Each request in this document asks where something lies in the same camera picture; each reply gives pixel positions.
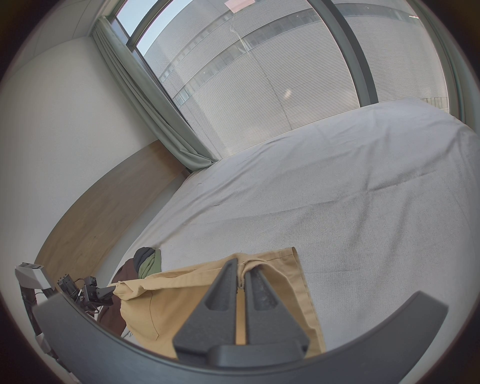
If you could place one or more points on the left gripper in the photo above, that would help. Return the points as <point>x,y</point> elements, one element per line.
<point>98,299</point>

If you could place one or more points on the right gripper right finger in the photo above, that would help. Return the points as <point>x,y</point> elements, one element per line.
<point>270,318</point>

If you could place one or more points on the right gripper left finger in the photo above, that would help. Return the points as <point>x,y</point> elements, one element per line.
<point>213,318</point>

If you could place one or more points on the tan shorts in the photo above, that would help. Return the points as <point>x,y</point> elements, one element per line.
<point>180,300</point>

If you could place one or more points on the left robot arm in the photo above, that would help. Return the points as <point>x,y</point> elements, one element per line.
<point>33,277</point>

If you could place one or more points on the bed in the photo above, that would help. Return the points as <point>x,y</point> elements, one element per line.
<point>300,206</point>

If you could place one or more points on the brown garment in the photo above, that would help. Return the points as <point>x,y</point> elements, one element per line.
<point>112,315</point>

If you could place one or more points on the black garment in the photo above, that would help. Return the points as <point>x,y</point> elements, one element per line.
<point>142,257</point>

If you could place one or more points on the green garment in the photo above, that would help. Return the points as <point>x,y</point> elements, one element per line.
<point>152,266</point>

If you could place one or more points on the grey-green curtain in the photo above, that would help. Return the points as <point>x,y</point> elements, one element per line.
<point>150,105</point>

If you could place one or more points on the window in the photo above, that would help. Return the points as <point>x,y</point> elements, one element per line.
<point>262,75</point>

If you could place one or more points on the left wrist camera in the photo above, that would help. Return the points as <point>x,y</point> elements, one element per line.
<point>90,285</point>

